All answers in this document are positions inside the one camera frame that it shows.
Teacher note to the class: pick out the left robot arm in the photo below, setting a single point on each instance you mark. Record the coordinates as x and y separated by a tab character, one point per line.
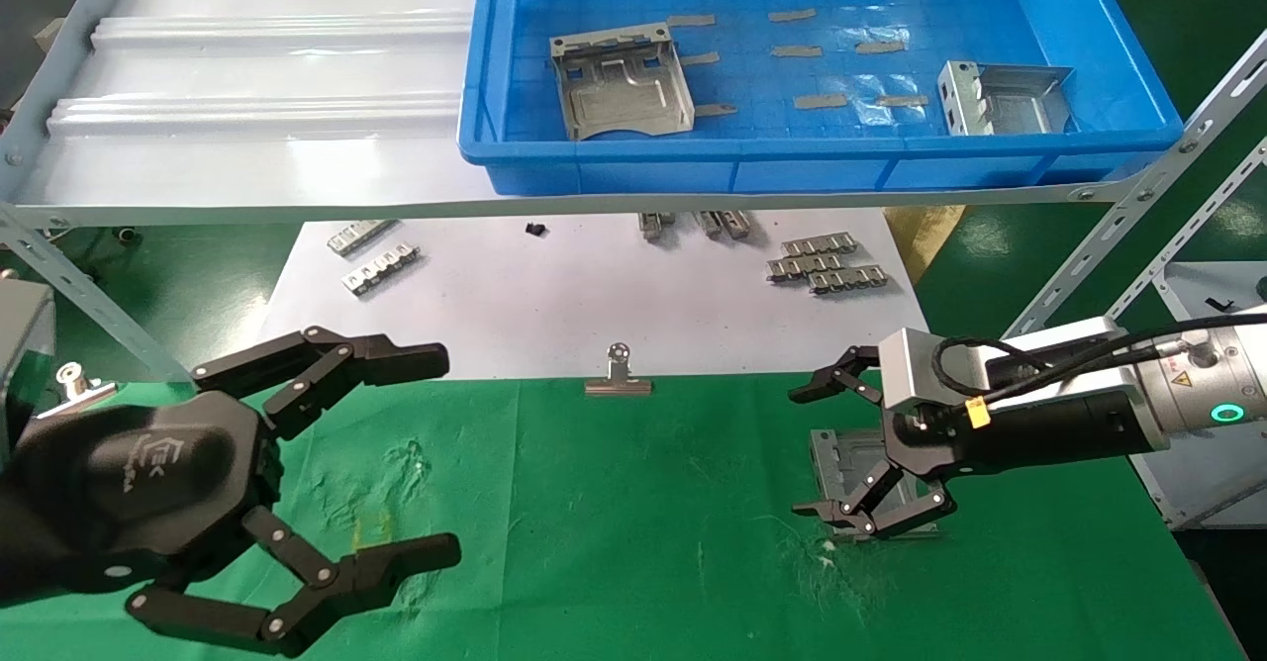
10	542

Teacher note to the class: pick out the grey tape strip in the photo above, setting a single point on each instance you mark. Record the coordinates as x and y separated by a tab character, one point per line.
795	50
901	101
792	15
701	58
879	47
820	101
715	110
690	21

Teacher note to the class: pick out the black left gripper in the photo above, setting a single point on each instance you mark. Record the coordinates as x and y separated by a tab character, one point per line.
148	483

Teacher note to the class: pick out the blue plastic bin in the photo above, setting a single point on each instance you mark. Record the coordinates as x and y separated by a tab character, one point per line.
614	171

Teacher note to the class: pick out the green table cloth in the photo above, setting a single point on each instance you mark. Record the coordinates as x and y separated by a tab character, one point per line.
643	522

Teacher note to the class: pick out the grey sheet metal bracket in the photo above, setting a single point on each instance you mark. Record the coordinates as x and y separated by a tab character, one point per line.
1020	102
619	97
841	458

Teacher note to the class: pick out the silver binder clip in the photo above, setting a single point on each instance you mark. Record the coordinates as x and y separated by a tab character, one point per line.
74	381
619	385

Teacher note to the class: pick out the clear plastic film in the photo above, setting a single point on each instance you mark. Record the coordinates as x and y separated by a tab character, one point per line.
876	115

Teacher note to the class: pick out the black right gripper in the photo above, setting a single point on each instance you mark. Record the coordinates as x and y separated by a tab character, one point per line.
930	448

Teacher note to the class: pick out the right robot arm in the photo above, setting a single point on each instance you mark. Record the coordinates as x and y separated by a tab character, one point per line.
1188	389

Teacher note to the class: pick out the grey perforated angle bar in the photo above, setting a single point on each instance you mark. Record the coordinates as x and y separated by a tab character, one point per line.
89	300
1089	245
1175	245

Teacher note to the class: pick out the small toothed metal strip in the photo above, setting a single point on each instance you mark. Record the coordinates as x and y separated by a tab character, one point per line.
846	280
381	270
735	224
358	237
802	266
709	224
650	226
820	243

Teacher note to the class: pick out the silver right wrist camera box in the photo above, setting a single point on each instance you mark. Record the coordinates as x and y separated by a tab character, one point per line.
906	374

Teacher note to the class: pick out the brown woven bag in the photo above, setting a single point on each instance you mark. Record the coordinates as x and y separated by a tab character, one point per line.
925	236

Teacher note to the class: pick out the white corrugated shelf panel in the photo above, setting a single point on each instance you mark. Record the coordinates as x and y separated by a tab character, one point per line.
247	156

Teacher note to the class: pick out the white paper sheet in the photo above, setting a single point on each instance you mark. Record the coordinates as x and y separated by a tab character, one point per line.
554	305

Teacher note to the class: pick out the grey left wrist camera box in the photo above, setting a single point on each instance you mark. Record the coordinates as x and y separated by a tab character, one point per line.
20	334

